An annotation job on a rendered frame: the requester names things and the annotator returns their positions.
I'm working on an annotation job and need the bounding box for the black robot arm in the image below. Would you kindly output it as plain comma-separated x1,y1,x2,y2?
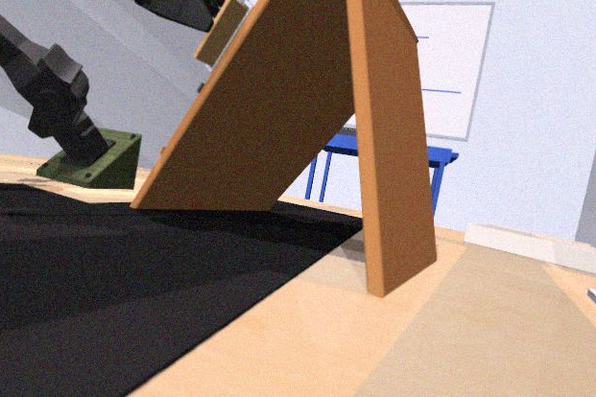
0,15,116,168

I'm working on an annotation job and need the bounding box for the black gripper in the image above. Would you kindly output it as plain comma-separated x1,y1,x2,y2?
133,0,226,33

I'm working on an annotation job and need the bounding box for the tan square tile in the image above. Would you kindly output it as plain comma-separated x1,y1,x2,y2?
193,0,249,67

